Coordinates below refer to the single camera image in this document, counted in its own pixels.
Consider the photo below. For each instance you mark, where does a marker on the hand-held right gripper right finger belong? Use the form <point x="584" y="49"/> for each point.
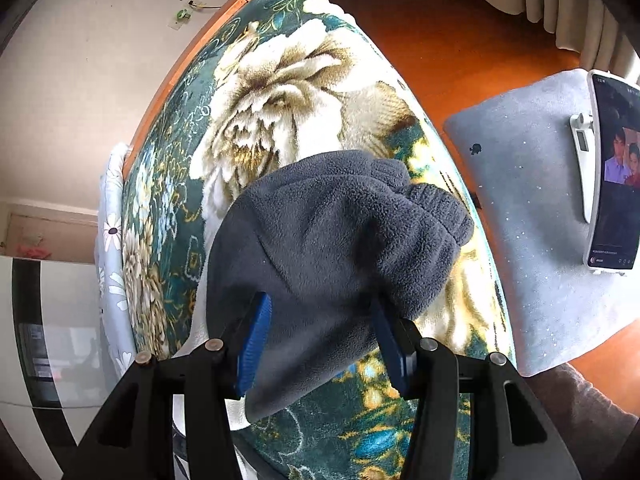
<point x="387" y="345"/>

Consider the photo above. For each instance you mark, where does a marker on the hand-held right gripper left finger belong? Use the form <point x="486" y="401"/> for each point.
<point x="255" y="340"/>

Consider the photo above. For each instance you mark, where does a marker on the dark grey fleece garment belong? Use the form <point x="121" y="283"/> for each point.
<point x="325" y="240"/>

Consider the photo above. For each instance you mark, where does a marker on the light blue floral duvet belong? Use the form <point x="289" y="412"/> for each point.
<point x="111" y="240"/>

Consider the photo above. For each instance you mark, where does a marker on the grey speckled cloth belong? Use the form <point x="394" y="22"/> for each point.
<point x="525" y="210"/>

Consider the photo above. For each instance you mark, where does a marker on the white glossy wardrobe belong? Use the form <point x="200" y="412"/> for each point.
<point x="50" y="310"/>

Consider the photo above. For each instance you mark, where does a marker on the person's leg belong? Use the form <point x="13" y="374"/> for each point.
<point x="590" y="420"/>

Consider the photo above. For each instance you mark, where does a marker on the beige door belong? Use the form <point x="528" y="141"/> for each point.
<point x="50" y="235"/>

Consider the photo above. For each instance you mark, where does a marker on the teal floral blanket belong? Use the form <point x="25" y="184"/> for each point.
<point x="300" y="70"/>

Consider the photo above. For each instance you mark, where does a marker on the white smartphone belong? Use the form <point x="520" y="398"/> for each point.
<point x="620" y="200"/>

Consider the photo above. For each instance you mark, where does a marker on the cream curtain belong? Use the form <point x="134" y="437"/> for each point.
<point x="550" y="10"/>

